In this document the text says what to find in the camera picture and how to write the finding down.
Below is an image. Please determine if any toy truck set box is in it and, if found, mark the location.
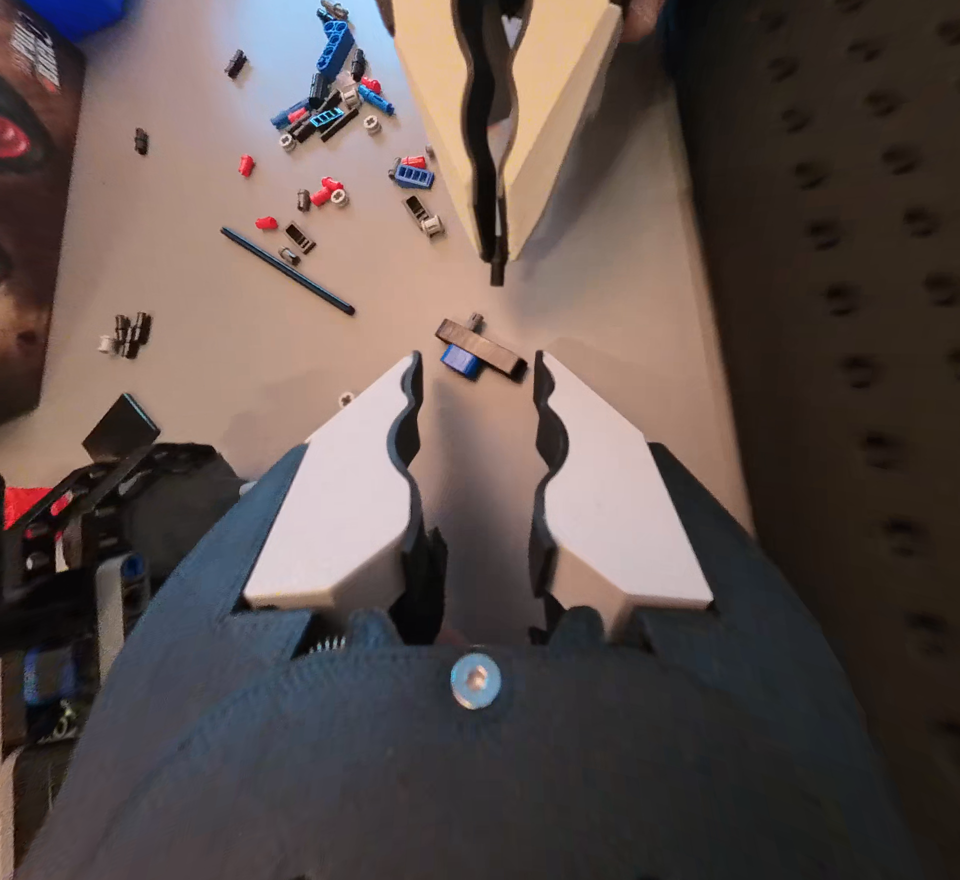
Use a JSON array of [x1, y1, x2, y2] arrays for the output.
[[0, 0, 87, 425]]

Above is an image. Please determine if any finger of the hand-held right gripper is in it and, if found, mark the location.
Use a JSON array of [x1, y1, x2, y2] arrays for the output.
[[495, 0, 655, 264], [348, 0, 494, 260]]

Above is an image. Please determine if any blue angled holed beam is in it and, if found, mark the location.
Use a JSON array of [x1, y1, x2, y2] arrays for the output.
[[315, 17, 356, 68]]

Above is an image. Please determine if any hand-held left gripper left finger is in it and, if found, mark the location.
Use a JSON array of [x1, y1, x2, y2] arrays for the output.
[[242, 351, 450, 645]]

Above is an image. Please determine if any blue connector brick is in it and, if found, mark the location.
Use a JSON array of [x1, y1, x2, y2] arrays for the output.
[[440, 342, 486, 381]]

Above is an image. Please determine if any long black axle rod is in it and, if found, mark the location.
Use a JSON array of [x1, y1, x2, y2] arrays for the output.
[[220, 226, 357, 317]]

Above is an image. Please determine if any dark grey holed beam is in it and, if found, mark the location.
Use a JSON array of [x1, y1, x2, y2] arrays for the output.
[[435, 319, 528, 383]]

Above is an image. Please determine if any grey desk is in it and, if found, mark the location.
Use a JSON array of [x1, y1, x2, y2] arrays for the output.
[[0, 0, 759, 544]]

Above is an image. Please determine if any person's right hand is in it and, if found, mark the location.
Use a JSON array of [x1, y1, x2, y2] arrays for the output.
[[621, 0, 672, 46]]

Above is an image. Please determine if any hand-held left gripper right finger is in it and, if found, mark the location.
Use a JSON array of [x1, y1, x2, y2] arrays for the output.
[[527, 349, 715, 643]]

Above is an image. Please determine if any black toy truck model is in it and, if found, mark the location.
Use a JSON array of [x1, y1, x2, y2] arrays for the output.
[[0, 441, 252, 750]]

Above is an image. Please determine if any black dimpled mat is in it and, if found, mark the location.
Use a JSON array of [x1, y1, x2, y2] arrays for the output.
[[660, 0, 960, 880]]

